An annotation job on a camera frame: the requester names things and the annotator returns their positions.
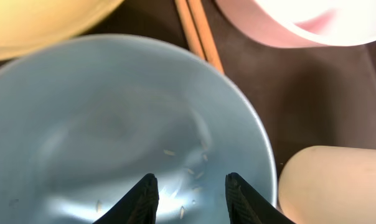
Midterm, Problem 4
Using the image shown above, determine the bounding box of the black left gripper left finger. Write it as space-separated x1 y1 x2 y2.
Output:
93 173 159 224

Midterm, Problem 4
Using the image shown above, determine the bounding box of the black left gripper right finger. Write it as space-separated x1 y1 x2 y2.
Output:
225 172 294 224

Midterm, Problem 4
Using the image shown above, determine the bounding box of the rice food waste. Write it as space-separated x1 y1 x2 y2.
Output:
90 137 214 223

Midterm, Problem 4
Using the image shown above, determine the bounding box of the pale green cup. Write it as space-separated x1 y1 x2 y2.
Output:
278 146 376 223

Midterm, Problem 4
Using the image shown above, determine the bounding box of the light blue bowl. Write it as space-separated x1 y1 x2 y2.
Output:
0 35 277 223

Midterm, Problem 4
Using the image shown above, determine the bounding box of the pink bowl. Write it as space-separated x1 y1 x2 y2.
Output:
216 0 376 49

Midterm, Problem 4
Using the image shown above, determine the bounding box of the yellow plate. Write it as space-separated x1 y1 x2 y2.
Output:
0 0 123 61

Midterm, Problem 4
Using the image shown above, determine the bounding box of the wooden chopstick right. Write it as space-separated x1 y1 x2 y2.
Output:
187 0 225 74

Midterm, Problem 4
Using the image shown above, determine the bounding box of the wooden chopstick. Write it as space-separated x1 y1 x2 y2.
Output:
187 0 225 74
174 0 205 60

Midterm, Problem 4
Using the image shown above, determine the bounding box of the wooden chopstick left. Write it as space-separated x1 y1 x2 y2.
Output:
174 0 205 60

